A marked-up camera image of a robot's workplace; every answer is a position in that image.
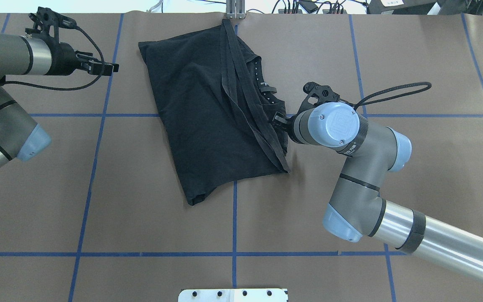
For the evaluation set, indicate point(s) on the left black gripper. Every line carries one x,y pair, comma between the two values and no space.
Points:
64,59

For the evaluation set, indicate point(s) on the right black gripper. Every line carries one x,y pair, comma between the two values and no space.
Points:
279,121

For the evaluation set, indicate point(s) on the black printed t-shirt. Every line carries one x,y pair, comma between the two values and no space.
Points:
216,108

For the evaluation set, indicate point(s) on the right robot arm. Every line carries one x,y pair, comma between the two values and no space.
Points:
358,207

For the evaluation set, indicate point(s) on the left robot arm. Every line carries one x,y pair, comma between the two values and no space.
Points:
38,52

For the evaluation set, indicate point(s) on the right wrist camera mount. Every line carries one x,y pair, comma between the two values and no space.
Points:
317,95

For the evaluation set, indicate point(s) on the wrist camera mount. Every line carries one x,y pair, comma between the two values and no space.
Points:
317,95
47,24

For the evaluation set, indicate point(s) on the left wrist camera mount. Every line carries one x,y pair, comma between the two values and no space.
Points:
47,24

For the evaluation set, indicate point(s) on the aluminium frame post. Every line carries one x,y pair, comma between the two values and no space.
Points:
235,9

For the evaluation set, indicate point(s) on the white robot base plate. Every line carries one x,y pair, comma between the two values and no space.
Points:
273,294

